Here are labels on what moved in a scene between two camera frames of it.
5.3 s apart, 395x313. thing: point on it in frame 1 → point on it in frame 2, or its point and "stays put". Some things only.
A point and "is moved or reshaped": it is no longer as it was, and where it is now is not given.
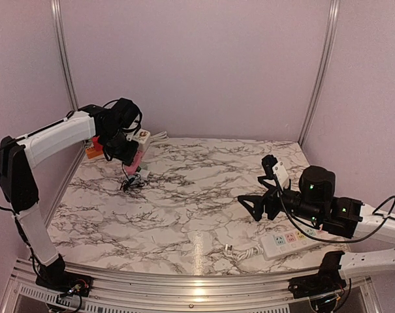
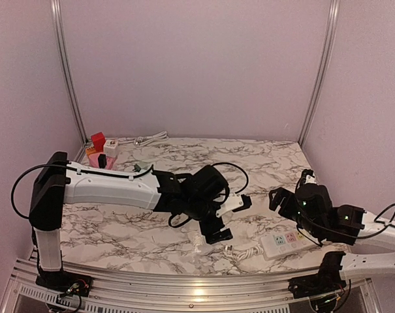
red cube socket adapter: x=97 y=146 stays put
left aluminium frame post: x=68 y=74 stays put
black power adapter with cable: x=127 y=160 → x=102 y=160
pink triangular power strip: x=131 y=169 → x=93 y=160
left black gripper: x=132 y=148 → x=207 y=230
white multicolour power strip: x=275 y=245 stays put
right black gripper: x=270 y=197 → x=285 y=210
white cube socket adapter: x=143 y=137 is moved or reshaped
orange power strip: x=92 y=152 stays put
